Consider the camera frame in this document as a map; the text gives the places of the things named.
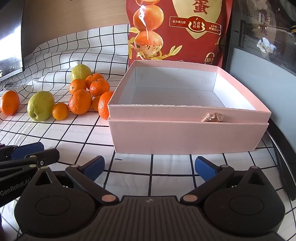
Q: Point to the pink gift box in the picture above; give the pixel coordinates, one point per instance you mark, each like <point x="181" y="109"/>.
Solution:
<point x="161" y="111"/>

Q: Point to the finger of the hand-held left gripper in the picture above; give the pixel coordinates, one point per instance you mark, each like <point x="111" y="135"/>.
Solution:
<point x="46" y="156"/>
<point x="27" y="149"/>

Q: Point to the red snack bag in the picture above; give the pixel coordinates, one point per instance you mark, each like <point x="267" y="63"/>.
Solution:
<point x="185" y="46"/>

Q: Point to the small yellow-orange citrus fruit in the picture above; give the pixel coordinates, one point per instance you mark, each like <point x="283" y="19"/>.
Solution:
<point x="60" y="111"/>

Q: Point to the dark shiny metal panel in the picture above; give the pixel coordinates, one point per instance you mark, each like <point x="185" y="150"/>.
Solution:
<point x="11" y="34"/>

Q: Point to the large orange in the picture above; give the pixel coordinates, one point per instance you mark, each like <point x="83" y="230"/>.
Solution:
<point x="9" y="103"/>

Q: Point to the black glass-sided computer case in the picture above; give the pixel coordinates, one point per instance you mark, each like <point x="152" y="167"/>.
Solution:
<point x="266" y="81"/>

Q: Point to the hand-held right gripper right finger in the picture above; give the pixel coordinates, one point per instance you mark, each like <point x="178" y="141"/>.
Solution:
<point x="205" y="169"/>

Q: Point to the orange mandarin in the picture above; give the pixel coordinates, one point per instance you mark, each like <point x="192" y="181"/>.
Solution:
<point x="99" y="88"/>
<point x="104" y="106"/>
<point x="96" y="103"/>
<point x="79" y="102"/>
<point x="92" y="77"/>
<point x="77" y="85"/>

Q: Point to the green guava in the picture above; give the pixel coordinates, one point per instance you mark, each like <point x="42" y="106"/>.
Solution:
<point x="79" y="71"/>
<point x="40" y="106"/>

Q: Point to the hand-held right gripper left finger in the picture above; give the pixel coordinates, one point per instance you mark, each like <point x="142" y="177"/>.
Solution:
<point x="93" y="168"/>

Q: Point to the white black-checked tablecloth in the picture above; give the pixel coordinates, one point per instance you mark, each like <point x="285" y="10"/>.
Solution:
<point x="76" y="139"/>

